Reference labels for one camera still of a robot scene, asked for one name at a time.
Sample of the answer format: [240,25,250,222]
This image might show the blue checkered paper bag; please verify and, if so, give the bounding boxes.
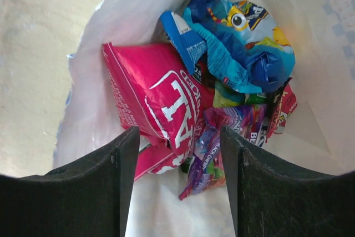
[53,0,354,236]

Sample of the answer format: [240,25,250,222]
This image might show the pink snack packet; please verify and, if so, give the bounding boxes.
[103,43,214,179]

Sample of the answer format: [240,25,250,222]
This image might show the small blue snack packet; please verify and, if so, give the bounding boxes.
[160,11,207,75]

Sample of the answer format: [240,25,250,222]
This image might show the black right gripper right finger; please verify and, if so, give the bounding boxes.
[220,127,354,236]

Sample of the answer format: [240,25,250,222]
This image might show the green snack packet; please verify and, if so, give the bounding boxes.
[212,81,267,108]

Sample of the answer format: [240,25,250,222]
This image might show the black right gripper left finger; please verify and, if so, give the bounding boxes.
[1,127,140,236]

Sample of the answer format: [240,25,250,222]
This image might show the blue snack wrapper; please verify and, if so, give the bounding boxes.
[182,0,296,94]

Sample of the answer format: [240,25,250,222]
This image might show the small red candy packet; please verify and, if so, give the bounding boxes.
[266,77,298,141]

